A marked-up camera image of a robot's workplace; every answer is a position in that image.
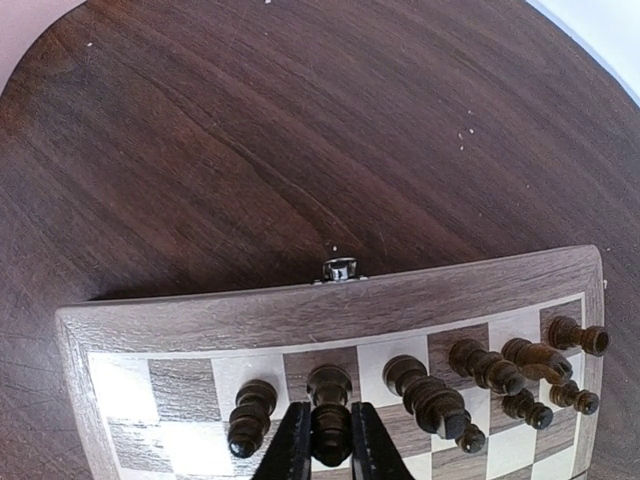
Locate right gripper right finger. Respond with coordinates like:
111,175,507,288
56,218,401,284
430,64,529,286
351,402,413,480

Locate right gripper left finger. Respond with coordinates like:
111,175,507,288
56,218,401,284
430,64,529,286
254,402,311,480

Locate dark chess piece tall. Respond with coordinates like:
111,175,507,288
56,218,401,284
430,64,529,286
382,354,486,454

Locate dark chess pawn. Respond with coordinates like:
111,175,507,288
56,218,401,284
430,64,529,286
548,316,610,357

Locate wooden chess board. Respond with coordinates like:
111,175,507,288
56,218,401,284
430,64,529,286
55,245,610,479

